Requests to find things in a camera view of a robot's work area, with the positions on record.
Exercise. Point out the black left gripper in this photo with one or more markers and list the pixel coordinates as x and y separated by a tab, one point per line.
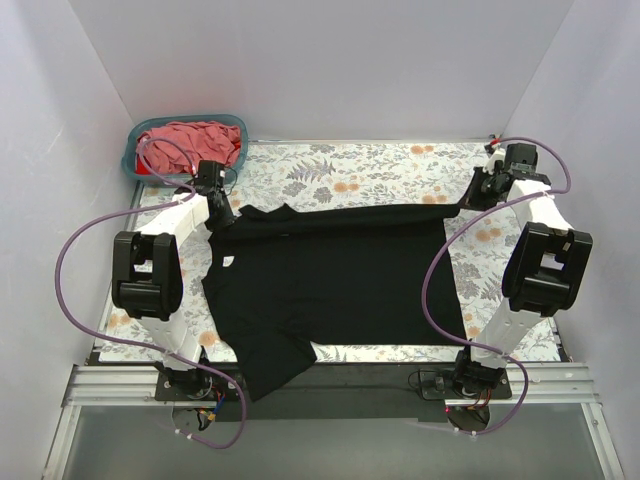
220	211

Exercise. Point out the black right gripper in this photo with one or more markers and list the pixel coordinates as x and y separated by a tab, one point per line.
480	189

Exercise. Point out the black t-shirt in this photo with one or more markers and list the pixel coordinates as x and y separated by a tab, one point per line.
282	281

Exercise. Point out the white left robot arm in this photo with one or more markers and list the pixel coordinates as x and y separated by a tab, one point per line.
147	280

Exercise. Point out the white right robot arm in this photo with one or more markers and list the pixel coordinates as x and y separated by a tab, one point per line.
544	272

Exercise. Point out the pink crumpled t-shirt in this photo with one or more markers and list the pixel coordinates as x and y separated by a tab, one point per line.
201	140

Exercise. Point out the floral patterned table cover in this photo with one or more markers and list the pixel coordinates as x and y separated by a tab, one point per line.
315	176

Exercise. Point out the red t-shirt in basket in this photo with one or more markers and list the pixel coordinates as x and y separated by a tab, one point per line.
141	169

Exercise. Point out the teal plastic laundry basket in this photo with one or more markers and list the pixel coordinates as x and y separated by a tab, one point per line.
135	151

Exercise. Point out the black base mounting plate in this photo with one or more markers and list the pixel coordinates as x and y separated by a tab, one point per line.
336	391

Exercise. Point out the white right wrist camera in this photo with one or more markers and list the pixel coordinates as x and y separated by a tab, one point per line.
496	156

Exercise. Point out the aluminium frame rail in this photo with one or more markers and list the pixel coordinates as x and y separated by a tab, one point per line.
141	385

